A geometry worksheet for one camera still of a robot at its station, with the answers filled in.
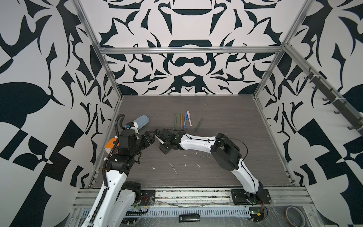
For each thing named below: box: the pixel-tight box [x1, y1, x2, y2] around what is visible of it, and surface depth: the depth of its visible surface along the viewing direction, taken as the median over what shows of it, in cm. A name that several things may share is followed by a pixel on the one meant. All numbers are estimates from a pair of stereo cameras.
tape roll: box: [285, 206, 306, 227], surface depth 71 cm
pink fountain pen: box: [186, 110, 193, 127], surface depth 108 cm
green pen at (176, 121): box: [174, 113, 178, 130], surface depth 107 cm
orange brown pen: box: [180, 113, 184, 130], surface depth 107 cm
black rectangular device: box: [178, 214, 201, 223], surface depth 71 cm
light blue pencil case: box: [132, 114, 150, 131], surface depth 104 cm
